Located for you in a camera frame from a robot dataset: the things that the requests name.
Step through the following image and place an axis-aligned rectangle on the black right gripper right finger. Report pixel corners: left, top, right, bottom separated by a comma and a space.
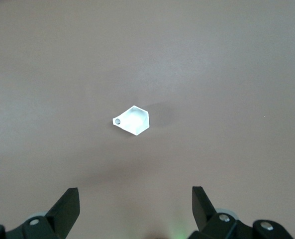
189, 186, 294, 239

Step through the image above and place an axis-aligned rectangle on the white faceted cup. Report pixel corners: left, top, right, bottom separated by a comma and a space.
111, 105, 150, 136

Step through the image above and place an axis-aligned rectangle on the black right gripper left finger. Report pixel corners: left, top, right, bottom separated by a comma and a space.
0, 187, 81, 239

